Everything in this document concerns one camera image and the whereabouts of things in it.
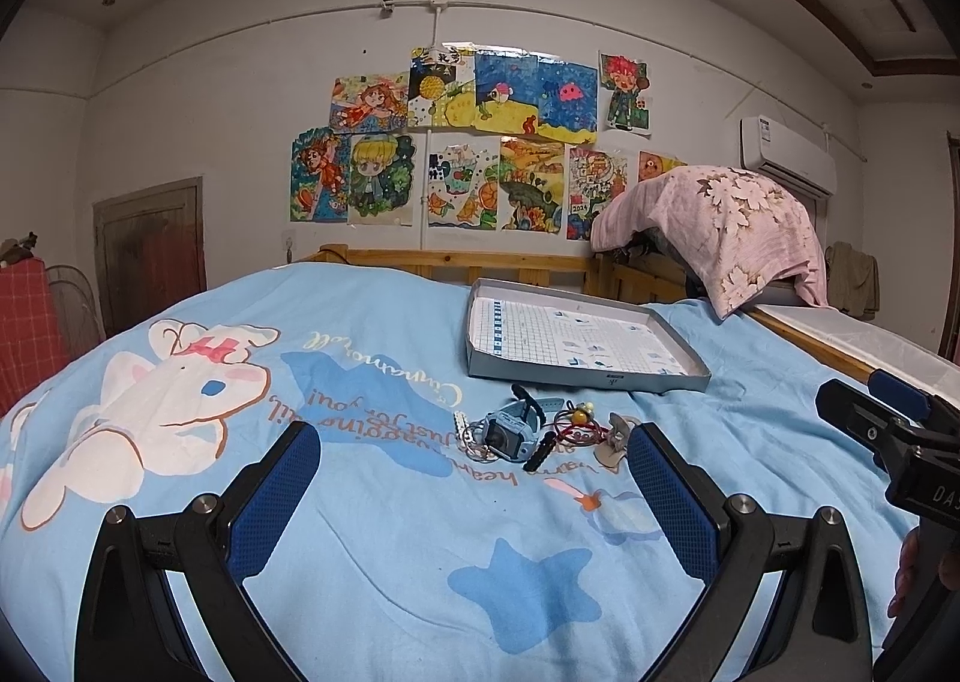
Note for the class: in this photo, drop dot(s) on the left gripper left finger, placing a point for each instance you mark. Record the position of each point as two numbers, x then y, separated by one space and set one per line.
130 627

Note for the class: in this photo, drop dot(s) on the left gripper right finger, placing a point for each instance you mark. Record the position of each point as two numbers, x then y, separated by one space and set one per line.
816 627

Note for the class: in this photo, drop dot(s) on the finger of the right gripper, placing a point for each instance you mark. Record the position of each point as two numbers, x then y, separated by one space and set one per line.
859 416
902 396

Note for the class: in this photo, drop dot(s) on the light blue smart watch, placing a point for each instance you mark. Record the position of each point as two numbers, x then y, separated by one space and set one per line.
513 432

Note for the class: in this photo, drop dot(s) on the silver ring keychain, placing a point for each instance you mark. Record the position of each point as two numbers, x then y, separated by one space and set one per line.
468 440

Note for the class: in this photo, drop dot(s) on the person's right hand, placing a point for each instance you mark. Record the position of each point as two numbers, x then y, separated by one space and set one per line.
906 572

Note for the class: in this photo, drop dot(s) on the white mattress edge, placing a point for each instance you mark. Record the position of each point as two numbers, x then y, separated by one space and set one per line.
856 348

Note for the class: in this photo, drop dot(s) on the olive hanging clothes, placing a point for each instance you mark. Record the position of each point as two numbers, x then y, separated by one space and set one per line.
853 284

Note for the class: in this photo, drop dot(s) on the pink floral blanket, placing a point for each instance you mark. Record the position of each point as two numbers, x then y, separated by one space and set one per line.
737 231

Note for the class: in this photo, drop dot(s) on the red checkered bag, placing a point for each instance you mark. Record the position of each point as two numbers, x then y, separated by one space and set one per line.
32 347

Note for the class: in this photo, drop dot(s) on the metal fan guard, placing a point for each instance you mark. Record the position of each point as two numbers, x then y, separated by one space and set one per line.
75 309

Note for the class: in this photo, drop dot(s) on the wooden bed headboard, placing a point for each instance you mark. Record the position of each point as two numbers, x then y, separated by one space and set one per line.
600 276

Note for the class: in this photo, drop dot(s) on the grey grid-lined cardboard tray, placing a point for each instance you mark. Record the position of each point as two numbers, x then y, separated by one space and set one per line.
535 335

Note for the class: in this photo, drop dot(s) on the light blue cartoon bedsheet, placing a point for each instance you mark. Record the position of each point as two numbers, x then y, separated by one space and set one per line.
406 559

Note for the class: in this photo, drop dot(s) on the orange face drawing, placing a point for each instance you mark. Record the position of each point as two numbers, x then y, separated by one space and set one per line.
653 165

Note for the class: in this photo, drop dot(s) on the doodle pattern drawing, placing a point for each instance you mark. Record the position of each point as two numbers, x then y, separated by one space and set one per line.
593 179

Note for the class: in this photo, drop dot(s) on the brown wooden door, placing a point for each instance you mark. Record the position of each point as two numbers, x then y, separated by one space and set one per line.
148 251

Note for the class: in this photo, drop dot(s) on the red-haired character drawing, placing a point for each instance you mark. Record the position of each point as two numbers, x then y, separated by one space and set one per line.
626 82

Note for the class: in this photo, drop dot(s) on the landscape turtle drawing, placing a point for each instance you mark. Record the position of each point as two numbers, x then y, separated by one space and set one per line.
532 179

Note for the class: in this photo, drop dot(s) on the fish and bowl drawing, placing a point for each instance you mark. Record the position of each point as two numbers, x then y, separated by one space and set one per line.
463 188

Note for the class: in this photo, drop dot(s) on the blue sea jellyfish painting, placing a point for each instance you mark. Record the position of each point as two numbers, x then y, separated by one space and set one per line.
535 95

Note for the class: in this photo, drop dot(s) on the mermaid drawing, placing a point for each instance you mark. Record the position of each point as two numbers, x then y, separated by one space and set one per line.
319 177

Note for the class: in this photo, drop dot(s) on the blond boy drawing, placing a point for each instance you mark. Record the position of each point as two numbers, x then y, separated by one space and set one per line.
381 178

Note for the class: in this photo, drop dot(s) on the yellow planet drawing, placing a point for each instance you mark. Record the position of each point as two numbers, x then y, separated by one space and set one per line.
442 87

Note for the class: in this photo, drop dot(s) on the anime girl drawing top left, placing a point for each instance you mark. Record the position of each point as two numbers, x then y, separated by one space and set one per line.
370 103

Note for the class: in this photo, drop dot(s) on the white wall air conditioner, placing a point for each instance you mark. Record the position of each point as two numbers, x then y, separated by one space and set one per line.
770 148

